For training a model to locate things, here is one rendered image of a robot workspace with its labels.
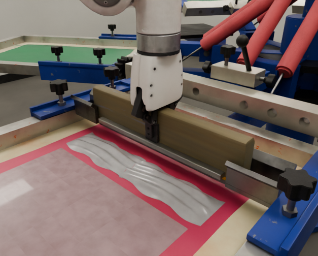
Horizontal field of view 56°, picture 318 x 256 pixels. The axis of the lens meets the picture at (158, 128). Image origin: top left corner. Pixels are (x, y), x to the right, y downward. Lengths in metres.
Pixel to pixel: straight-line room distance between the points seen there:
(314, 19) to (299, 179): 0.68
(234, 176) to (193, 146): 0.09
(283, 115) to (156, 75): 0.31
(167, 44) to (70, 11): 4.45
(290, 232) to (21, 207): 0.39
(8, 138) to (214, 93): 0.48
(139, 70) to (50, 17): 4.28
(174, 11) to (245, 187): 0.29
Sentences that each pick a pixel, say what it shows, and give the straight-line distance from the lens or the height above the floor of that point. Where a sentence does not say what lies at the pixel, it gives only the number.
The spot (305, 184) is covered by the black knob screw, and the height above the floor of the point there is 1.06.
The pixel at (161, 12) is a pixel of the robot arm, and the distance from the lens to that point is 0.49.
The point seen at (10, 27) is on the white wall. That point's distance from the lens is 4.52.
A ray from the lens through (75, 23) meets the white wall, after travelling 4.97.
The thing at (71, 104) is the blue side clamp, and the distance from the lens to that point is 0.76.
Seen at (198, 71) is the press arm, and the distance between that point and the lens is 1.27.
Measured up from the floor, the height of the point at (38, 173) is 0.95.
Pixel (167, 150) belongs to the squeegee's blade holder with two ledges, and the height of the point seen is 0.99.
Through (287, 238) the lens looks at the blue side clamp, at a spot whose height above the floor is 1.01.
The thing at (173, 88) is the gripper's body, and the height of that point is 1.10.
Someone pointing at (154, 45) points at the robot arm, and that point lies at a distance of 0.49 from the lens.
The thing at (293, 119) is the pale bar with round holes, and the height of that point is 1.02.
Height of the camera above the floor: 1.28
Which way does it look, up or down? 27 degrees down
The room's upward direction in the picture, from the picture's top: straight up
